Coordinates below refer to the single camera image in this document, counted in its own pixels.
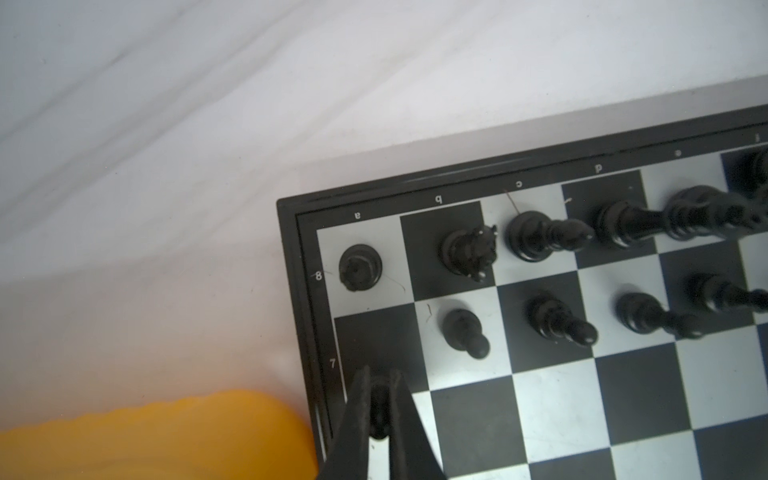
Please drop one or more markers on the black chess bishop on board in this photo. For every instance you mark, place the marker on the black chess bishop on board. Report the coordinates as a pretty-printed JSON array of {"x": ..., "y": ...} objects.
[{"x": 755, "y": 176}]

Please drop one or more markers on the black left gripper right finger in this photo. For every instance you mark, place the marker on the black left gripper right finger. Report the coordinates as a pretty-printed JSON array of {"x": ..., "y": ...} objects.
[{"x": 410, "y": 453}]

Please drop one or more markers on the black chess bishop c8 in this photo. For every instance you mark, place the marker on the black chess bishop c8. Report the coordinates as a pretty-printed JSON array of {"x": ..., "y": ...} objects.
[{"x": 532, "y": 236}]

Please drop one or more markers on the black chess rook a8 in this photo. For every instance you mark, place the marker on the black chess rook a8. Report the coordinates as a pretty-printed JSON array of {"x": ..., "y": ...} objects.
[{"x": 360, "y": 268}]

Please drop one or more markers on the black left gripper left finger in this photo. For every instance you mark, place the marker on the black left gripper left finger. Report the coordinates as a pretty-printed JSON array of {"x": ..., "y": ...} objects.
[{"x": 349, "y": 454}]

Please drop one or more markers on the yellow plastic tray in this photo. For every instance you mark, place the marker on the yellow plastic tray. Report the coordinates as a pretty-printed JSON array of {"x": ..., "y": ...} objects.
[{"x": 236, "y": 434}]

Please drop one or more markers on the black chess pawn c7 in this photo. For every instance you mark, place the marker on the black chess pawn c7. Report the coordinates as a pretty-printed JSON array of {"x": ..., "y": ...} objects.
[{"x": 553, "y": 319}]

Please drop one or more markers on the black chess pawn b7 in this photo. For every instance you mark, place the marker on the black chess pawn b7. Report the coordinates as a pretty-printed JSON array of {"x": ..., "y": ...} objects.
[{"x": 462, "y": 330}]

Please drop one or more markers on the black chess pawn e7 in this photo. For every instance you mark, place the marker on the black chess pawn e7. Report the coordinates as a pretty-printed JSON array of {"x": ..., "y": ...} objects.
[{"x": 717, "y": 293}]

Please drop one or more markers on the black chess pawn d7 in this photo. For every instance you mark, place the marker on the black chess pawn d7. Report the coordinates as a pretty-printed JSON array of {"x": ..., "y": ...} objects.
[{"x": 643, "y": 314}]

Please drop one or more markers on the black chess knight in tray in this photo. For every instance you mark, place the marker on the black chess knight in tray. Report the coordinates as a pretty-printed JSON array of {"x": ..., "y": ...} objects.
[{"x": 470, "y": 253}]

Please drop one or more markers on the black white chessboard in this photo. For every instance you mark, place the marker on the black white chessboard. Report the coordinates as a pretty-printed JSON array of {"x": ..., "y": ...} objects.
[{"x": 591, "y": 310}]

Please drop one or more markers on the black chess queen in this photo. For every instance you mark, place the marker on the black chess queen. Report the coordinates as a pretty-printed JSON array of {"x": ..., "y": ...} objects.
[{"x": 625, "y": 224}]

